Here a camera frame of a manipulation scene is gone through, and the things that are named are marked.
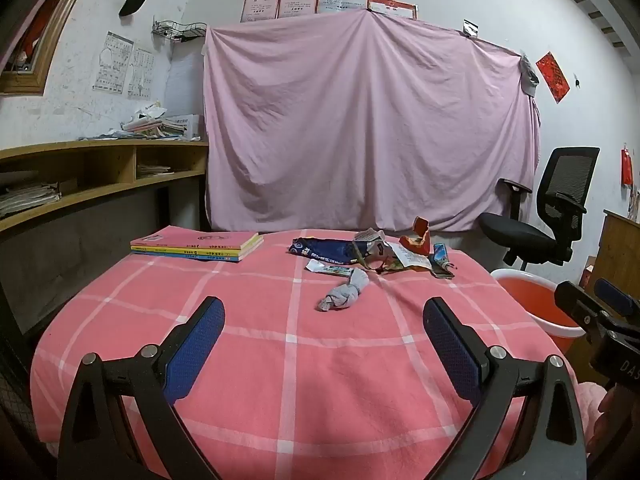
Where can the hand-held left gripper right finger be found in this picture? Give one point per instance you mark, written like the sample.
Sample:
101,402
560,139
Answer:
452,350

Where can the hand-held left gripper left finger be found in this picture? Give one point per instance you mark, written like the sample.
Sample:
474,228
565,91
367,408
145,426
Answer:
197,350

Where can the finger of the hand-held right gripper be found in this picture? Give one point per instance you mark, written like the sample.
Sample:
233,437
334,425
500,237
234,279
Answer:
617,297
580,305

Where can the orange bucket with white rim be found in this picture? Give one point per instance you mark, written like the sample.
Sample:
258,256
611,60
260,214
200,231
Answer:
525,300

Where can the white paper wrapper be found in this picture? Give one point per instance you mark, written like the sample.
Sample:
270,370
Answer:
407,257

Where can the red torn carton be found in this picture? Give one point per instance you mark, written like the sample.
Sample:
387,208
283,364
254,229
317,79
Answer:
417,245

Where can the grey cloth wad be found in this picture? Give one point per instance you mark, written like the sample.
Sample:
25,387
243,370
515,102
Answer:
345,295

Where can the paper scrap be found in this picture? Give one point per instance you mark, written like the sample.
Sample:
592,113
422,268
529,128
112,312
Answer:
370,235

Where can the white strip wrapper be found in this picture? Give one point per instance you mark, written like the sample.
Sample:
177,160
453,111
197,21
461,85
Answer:
325,267

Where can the blue snack bag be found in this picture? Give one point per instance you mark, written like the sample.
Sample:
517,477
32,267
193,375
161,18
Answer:
325,249

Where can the person's right hand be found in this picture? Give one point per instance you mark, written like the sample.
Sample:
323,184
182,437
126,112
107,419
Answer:
605,420

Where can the wooden cabinet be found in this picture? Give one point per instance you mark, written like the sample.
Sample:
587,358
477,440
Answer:
620,250

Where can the blue book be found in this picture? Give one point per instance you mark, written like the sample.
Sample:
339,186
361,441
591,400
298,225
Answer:
200,258

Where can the black office chair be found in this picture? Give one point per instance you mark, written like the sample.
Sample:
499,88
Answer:
515,232

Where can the yellow book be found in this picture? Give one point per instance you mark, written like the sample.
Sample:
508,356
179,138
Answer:
200,252

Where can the pink book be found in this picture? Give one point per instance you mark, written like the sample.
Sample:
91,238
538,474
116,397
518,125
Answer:
195,237

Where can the pink checked blanket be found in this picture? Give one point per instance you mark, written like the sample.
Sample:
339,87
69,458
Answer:
325,360

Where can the red hanging ornament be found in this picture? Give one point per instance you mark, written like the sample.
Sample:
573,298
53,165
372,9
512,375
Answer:
627,165

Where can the papers in shelf cubby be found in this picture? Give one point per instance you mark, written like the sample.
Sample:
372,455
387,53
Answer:
155,171

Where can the wooden shelf desk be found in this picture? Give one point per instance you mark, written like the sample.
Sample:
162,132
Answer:
100,152

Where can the stack of old papers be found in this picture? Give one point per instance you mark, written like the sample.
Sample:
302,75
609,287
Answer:
27,197

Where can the pile of loose papers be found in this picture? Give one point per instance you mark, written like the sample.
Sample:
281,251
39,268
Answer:
140,127

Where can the pink hanging bed sheet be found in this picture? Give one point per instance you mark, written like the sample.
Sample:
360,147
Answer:
350,125

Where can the silver clip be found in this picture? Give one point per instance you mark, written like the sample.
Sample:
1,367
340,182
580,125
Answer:
470,28

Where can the black hanging pouch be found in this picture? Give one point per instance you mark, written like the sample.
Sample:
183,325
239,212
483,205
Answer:
132,2

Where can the red paper wall decoration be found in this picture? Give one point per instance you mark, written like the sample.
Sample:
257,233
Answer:
552,77

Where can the small printed wall sheet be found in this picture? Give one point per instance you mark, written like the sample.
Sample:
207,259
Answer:
141,75

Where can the large printed wall sheet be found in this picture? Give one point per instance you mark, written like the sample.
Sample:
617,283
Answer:
114,62

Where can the wooden frame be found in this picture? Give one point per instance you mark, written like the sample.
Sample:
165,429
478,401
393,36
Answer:
45,60

